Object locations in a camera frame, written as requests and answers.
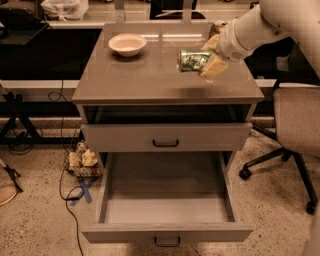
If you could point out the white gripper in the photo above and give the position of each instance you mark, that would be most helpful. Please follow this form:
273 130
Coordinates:
227 42

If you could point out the green soda can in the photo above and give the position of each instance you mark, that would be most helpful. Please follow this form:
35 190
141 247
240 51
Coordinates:
192 61

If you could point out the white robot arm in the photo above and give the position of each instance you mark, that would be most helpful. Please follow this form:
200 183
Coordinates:
273 20

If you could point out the brown soda can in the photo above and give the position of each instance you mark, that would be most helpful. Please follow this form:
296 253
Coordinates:
216 27

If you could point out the grey drawer cabinet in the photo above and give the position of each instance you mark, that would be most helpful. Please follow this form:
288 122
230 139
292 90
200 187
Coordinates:
149 89

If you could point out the open grey middle drawer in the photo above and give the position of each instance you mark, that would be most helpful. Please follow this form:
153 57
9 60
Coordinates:
165 195

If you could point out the white bowl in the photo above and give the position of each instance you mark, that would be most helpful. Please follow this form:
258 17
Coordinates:
127 45

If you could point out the office chair with beige seat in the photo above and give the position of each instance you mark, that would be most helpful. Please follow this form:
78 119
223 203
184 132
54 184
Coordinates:
296 108

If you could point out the white plastic bag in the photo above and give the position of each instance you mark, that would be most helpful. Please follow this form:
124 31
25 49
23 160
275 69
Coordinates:
65 10

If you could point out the pile of snack bags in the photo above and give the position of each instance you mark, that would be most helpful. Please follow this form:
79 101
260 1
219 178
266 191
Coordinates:
82 162

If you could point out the blue tape cross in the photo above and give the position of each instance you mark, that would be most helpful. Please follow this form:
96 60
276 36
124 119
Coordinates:
85 185

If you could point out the black stand foot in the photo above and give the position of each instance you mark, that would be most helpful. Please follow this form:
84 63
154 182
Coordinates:
13 174

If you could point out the black top drawer handle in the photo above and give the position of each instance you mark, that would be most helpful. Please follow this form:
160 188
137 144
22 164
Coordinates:
170 144

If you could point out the black drawer handle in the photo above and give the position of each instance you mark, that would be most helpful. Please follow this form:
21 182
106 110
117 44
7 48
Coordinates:
167 242
170 144

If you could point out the black middle drawer handle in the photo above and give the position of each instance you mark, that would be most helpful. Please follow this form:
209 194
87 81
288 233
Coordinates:
167 242

